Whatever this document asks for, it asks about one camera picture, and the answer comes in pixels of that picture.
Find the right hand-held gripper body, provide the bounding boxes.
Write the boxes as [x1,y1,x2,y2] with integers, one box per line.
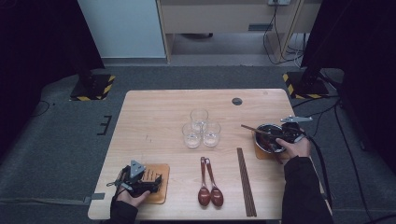
[279,115,313,144]

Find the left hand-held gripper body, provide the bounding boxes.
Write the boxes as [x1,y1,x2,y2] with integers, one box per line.
[106,160,157,198]

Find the reddish brown wooden spoon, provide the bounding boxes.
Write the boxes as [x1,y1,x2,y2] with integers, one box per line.
[205,158,225,208]
[197,156,212,207]
[257,134,284,165]

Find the stainless steel bowl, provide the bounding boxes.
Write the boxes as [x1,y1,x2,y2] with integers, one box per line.
[254,123,289,155]

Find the brown wooden chopstick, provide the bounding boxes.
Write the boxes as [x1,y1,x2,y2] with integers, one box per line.
[241,124,281,138]

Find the bundle of brown chopsticks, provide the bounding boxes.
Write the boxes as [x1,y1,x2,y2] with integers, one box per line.
[236,147,258,217]

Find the person's left hand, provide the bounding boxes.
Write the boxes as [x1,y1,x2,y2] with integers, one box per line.
[115,189,151,208]

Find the person's right hand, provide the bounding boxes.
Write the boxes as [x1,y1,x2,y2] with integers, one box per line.
[275,139,312,161]

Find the grey tape strip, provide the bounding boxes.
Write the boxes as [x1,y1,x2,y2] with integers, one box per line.
[83,192,106,204]

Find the black yellow striped stand base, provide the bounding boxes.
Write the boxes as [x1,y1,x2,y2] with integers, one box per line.
[282,70,331,100]
[69,73,117,102]

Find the clear drinking glass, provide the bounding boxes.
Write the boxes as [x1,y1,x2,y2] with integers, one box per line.
[181,121,204,149]
[202,120,222,147]
[190,107,209,132]

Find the black curtain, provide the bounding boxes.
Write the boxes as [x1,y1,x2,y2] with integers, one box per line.
[0,0,106,157]
[300,0,396,175]

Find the beige wooden desk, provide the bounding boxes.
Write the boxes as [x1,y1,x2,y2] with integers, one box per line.
[156,0,321,63]

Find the white cabinet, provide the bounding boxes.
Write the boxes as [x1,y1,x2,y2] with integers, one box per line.
[77,0,166,59]

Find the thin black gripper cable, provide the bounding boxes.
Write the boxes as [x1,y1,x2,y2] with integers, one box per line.
[106,167,125,200]

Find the black floor cable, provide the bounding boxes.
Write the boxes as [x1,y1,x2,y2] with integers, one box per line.
[297,104,340,144]
[292,95,340,109]
[333,102,396,223]
[29,100,50,119]

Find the thick black gripper cable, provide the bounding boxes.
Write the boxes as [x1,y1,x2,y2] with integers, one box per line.
[303,133,333,208]

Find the white cables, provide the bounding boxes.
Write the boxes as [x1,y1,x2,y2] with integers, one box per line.
[286,34,307,68]

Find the black hanging cable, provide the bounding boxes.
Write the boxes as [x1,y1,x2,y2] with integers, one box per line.
[262,3,304,66]

